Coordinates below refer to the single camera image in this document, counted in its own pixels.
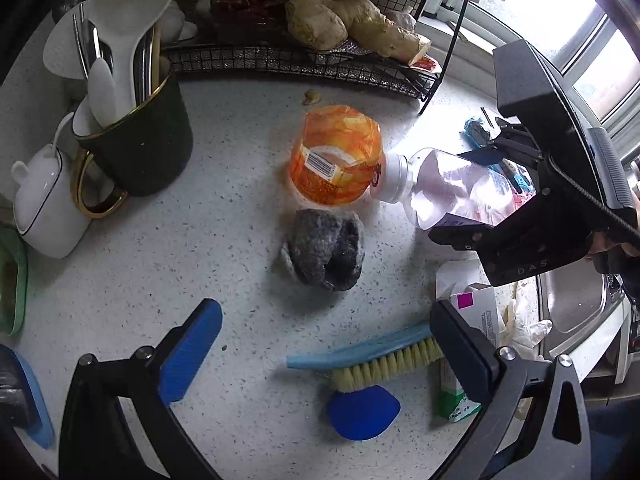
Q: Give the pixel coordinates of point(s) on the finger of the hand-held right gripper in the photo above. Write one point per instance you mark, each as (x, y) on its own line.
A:
(460, 236)
(510, 145)

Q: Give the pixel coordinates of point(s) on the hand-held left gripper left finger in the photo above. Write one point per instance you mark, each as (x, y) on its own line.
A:
(192, 355)

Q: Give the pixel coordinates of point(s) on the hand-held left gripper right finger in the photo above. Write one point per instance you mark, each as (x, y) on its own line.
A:
(460, 350)

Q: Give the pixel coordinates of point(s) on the blue and grey wrapper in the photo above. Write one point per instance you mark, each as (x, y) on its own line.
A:
(475, 132)

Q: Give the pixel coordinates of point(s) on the clear plastic bottle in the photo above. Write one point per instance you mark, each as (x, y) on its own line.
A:
(440, 190)

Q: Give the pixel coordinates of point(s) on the white rubber glove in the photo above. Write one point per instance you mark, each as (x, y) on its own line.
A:
(525, 327)

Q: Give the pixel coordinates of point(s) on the person's right hand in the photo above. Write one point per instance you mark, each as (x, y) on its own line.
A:
(607, 245)

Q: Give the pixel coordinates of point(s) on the white paper sheet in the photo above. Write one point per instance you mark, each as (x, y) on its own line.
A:
(452, 277)

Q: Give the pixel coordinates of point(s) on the green and white box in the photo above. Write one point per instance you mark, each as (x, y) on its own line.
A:
(482, 310)

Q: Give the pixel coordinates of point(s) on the blue scrub brush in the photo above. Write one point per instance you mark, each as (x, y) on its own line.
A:
(350, 357)

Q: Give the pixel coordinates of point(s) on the blue round lid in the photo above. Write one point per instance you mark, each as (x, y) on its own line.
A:
(362, 412)

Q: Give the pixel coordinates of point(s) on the stainless steel sink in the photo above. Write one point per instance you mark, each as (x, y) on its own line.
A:
(575, 300)

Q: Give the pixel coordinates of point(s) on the grey steel wool scourer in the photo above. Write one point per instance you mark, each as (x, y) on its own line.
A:
(320, 247)

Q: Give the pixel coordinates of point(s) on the window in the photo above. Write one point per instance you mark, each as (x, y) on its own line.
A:
(550, 10)

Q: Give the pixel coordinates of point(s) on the orange plastic cup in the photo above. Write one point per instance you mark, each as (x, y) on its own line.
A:
(325, 180)

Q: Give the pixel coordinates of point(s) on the blue saucer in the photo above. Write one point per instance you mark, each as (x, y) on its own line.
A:
(37, 410)

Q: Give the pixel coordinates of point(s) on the blue jeans leg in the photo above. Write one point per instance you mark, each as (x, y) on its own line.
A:
(615, 430)

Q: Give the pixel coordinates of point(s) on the steel oil pot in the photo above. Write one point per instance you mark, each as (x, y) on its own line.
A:
(12, 390)

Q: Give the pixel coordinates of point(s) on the green plastic tray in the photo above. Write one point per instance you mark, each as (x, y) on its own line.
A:
(15, 280)

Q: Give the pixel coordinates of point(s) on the small ginger bit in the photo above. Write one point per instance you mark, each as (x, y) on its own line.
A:
(312, 96)

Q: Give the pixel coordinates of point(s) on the white ceramic lidded pot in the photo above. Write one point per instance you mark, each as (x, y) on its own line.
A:
(47, 210)

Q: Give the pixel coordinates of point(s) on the dark green mug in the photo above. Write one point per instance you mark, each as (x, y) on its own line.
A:
(145, 145)

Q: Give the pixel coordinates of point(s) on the small white spoon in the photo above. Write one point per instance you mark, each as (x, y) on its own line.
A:
(102, 90)

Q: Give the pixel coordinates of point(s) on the dried red chillies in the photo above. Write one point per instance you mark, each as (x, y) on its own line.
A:
(245, 2)

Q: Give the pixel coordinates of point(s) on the white soup ladle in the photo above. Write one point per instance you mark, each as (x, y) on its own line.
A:
(62, 52)

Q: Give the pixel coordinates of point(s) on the garlic bulb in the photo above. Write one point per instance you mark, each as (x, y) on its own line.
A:
(175, 22)

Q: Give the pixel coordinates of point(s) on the white rice paddle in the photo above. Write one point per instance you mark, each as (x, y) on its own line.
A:
(132, 15)

